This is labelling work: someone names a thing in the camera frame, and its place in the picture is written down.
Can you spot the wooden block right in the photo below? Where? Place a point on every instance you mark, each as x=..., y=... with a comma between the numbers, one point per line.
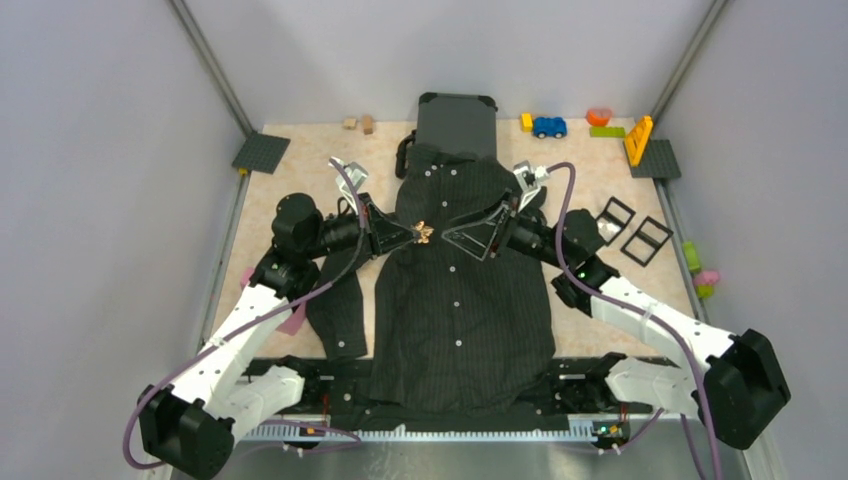
x=367, y=124

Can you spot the black frame brooch box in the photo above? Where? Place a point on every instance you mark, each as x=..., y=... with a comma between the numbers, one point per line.
x=614, y=218

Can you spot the green flat brick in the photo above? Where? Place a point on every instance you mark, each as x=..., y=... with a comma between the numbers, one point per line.
x=607, y=132

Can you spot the left dark grey baseplate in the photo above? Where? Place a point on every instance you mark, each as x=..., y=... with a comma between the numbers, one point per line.
x=261, y=153

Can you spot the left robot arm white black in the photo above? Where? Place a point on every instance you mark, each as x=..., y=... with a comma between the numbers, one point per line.
x=193, y=418

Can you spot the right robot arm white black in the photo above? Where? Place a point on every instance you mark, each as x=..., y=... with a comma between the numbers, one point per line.
x=732, y=383

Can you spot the green pink toy bricks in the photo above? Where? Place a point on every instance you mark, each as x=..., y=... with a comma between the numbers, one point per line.
x=704, y=280

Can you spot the yellow toy brick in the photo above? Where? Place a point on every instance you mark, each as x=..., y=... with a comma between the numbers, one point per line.
x=526, y=122

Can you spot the black pinstriped button shirt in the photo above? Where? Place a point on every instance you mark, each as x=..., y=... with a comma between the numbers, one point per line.
x=452, y=334

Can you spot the dark grey case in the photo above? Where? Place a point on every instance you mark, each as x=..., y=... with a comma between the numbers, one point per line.
x=457, y=124

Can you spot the right dark grey baseplate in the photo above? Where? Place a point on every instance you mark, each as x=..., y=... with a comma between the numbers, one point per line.
x=658, y=162

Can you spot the blue toy car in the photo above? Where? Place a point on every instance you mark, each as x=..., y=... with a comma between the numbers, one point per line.
x=545, y=127

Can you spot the dark grey baseplate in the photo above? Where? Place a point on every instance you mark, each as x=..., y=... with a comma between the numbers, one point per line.
x=658, y=162
x=261, y=153

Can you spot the orange toy ladder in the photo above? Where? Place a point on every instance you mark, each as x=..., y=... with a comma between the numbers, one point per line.
x=636, y=140

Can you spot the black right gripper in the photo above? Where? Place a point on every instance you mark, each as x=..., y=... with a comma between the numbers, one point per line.
x=476, y=237

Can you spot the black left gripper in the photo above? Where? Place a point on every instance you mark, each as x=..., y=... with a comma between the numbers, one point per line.
x=374, y=220

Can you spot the orange bowl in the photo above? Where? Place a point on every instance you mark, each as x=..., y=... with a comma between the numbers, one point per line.
x=599, y=117

